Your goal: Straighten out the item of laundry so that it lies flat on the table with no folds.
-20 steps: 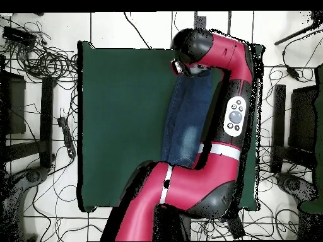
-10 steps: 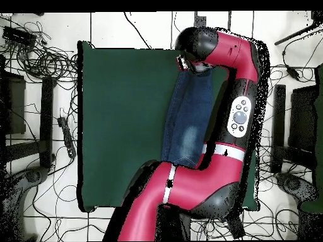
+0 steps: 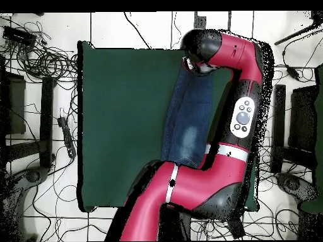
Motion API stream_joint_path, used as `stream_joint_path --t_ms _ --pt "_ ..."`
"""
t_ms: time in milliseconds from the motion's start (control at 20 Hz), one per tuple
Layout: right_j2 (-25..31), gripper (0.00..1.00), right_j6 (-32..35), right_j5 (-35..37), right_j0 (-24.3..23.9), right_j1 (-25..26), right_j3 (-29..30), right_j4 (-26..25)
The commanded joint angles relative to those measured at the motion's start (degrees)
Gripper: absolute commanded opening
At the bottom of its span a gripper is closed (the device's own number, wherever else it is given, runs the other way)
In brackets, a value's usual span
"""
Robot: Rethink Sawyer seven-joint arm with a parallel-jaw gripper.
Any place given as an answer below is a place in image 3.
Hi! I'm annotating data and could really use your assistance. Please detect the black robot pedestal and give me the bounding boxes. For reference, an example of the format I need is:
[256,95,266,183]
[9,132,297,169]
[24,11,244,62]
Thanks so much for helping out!
[157,204,194,241]

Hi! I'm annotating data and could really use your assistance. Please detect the black flat panel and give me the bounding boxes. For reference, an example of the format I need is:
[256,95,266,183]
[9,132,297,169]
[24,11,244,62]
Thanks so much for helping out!
[0,71,26,135]
[288,84,319,152]

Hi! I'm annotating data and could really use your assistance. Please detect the dark green table cloth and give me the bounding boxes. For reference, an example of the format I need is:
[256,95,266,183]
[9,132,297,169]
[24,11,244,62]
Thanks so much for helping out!
[76,40,266,213]

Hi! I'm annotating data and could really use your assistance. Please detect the tangled black cable bundle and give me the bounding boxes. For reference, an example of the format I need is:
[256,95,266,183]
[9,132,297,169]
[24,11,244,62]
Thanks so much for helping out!
[0,14,79,84]

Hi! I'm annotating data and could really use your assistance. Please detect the grey curved floor base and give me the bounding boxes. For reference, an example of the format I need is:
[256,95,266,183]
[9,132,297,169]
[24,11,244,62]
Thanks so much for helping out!
[0,166,50,241]
[276,172,317,202]

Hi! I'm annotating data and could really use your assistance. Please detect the black stand bar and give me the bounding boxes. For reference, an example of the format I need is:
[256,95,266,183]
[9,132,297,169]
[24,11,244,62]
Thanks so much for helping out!
[39,76,55,169]
[273,84,286,173]

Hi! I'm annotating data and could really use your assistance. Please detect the black power adapter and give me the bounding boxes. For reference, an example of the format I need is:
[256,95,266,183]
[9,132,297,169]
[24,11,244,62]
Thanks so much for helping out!
[285,64,300,81]

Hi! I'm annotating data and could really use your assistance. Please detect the black rod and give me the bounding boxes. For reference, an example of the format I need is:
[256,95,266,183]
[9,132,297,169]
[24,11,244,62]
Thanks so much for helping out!
[274,11,323,46]

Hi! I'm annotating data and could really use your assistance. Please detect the dark grey square marker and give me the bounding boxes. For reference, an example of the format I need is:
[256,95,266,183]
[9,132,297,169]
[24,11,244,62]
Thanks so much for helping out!
[194,15,207,29]

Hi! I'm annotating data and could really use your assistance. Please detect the blue denim jeans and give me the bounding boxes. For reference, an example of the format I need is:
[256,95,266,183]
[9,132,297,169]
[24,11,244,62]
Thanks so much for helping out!
[160,64,215,169]

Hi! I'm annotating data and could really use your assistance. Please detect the black power strip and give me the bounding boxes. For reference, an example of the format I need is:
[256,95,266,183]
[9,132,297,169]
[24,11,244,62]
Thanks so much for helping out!
[57,116,77,159]

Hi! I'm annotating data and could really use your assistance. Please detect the long black floor cable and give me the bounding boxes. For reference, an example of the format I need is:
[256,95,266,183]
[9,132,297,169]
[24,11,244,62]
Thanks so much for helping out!
[123,11,153,49]

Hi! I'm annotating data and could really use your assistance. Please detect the black electronics box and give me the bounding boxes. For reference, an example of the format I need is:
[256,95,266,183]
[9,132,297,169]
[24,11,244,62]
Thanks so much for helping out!
[2,26,37,47]

